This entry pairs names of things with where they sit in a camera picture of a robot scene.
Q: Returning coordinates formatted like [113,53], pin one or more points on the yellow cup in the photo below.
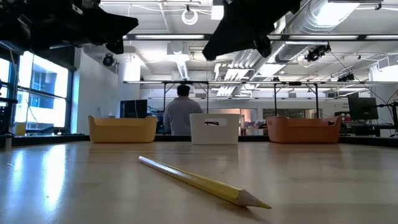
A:
[20,129]

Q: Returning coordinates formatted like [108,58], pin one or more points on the person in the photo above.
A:
[182,115]

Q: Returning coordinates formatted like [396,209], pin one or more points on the yellow plastic bin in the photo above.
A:
[122,130]

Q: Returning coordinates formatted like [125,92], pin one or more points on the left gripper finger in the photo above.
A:
[115,18]
[115,40]

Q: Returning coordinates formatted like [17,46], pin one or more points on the black dome camera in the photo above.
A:
[108,59]

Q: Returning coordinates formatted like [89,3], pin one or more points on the black monitor on arm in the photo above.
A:
[362,109]

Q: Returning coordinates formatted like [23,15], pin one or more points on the black monitor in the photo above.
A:
[133,109]

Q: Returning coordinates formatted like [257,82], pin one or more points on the white pipe bundle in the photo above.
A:
[242,68]

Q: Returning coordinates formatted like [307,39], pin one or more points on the silver ventilation duct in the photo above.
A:
[329,12]

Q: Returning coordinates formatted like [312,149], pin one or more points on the long light bar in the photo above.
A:
[168,37]

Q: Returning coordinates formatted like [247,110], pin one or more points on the white air duct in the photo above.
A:
[182,67]

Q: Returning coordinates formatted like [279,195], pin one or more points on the small black camera mount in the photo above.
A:
[345,77]

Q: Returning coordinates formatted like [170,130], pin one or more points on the black camera cluster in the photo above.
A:
[317,53]

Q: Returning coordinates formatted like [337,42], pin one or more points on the white plastic bin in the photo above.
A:
[199,133]

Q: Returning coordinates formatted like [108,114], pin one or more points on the grey metal post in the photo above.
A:
[8,143]

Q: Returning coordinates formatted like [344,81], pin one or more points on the yellow pencil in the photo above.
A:
[202,183]

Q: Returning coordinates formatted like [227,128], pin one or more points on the orange plastic bin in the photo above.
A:
[303,130]

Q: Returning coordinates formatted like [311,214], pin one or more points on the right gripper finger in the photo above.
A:
[261,31]
[236,18]

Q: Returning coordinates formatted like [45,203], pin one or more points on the large window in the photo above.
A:
[43,77]

